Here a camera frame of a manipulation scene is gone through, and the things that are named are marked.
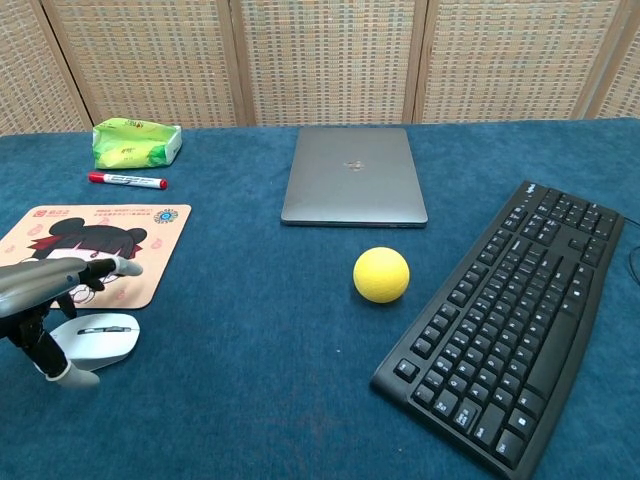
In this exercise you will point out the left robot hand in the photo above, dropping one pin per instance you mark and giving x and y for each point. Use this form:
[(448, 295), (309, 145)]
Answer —
[(35, 282)]

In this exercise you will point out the white computer mouse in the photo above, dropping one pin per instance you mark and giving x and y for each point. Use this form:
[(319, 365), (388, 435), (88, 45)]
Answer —
[(107, 340)]

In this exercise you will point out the cartoon girl mouse pad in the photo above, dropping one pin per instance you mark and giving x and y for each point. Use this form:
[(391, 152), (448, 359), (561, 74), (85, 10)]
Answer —
[(145, 240)]

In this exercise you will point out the red capped whiteboard marker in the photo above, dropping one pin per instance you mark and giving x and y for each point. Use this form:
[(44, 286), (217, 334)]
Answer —
[(127, 180)]

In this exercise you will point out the green tissue pack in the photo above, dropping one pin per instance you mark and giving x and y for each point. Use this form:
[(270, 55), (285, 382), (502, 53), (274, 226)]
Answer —
[(132, 145)]

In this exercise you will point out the woven folding screen panel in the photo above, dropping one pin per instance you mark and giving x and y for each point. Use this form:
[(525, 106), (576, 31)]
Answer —
[(150, 60), (625, 75), (30, 75), (515, 60), (330, 60)]

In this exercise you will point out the blue table cloth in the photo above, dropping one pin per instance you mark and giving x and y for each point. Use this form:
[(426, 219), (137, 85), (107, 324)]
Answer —
[(250, 375)]

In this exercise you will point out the grey closed laptop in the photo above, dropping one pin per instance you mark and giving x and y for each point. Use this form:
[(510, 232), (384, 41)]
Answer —
[(352, 175)]

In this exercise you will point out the yellow foam ball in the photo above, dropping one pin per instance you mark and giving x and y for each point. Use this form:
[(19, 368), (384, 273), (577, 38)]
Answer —
[(381, 275)]

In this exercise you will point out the black computer keyboard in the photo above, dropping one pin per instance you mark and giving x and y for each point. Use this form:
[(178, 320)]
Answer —
[(515, 320)]

